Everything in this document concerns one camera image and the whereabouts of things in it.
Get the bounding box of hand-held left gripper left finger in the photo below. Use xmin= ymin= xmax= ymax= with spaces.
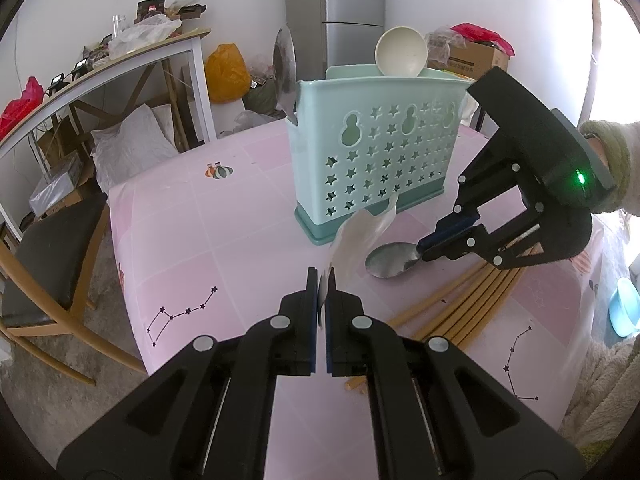
xmin=56 ymin=266 xmax=321 ymax=480

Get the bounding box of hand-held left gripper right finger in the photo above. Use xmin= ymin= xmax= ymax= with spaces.
xmin=325 ymin=270 xmax=586 ymax=480

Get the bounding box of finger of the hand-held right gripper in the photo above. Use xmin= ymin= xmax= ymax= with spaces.
xmin=422 ymin=199 xmax=547 ymax=271
xmin=416 ymin=142 xmax=521 ymax=257

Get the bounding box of bunch of wooden chopsticks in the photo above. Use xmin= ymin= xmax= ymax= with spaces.
xmin=345 ymin=245 xmax=546 ymax=393

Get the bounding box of metal spoon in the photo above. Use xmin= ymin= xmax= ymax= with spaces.
xmin=271 ymin=26 xmax=299 ymax=126
xmin=365 ymin=241 xmax=426 ymax=279

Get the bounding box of white translucent soup spoon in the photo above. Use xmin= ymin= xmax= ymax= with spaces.
xmin=318 ymin=194 xmax=400 ymax=318

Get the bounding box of mint green utensil holder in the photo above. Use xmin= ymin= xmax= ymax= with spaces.
xmin=286 ymin=64 xmax=478 ymax=247

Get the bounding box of cream round soup spoon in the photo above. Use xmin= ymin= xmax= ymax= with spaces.
xmin=375 ymin=26 xmax=429 ymax=78

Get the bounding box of person's right forearm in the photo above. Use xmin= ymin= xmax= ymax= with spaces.
xmin=580 ymin=119 xmax=640 ymax=216

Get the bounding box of large cardboard box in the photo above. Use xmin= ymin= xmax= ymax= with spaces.
xmin=442 ymin=40 xmax=511 ymax=81

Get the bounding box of crumpled red bag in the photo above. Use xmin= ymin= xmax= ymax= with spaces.
xmin=450 ymin=23 xmax=515 ymax=57

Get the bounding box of light blue basin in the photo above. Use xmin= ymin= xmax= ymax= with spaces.
xmin=607 ymin=276 xmax=640 ymax=338

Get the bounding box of cream fluffy robe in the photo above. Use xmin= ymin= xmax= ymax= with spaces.
xmin=557 ymin=332 xmax=640 ymax=456

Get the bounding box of white sack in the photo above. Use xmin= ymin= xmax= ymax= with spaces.
xmin=91 ymin=104 xmax=181 ymax=193

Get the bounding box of wooden chair with dark seat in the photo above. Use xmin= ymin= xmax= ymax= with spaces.
xmin=0 ymin=191 xmax=148 ymax=387

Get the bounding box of yellow plastic bag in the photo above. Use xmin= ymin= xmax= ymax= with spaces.
xmin=204 ymin=44 xmax=251 ymax=105

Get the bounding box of silver wrapped package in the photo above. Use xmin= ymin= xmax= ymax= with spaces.
xmin=29 ymin=160 xmax=83 ymax=217

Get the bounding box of white framed desk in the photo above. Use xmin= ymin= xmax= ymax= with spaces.
xmin=0 ymin=27 xmax=218 ymax=243

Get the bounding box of clear plastic bag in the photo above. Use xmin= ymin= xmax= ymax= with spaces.
xmin=107 ymin=14 xmax=183 ymax=60

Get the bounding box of clutter of bottles and boxes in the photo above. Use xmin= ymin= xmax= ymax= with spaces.
xmin=82 ymin=0 xmax=208 ymax=68

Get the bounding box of red plastic bag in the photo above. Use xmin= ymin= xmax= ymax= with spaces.
xmin=0 ymin=76 xmax=45 ymax=141

